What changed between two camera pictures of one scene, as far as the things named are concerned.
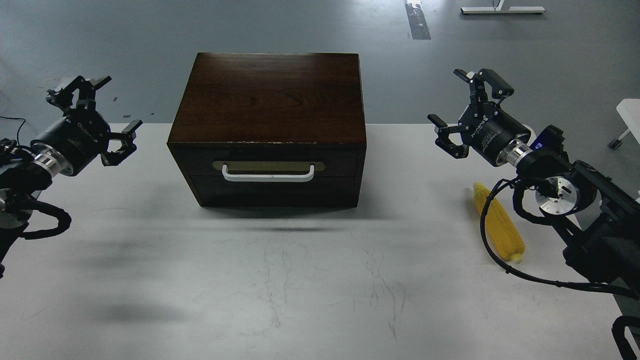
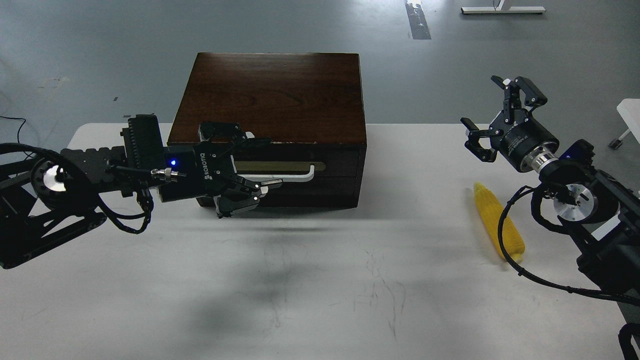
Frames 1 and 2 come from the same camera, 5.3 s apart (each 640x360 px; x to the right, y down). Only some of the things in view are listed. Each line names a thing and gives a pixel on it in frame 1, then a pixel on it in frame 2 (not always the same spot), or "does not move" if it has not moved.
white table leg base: [498, 9] does not move
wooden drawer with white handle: [262, 175] does not move
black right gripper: [491, 128] → [522, 140]
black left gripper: [74, 141] → [207, 166]
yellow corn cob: [507, 235] does not move
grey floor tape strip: [417, 20] does not move
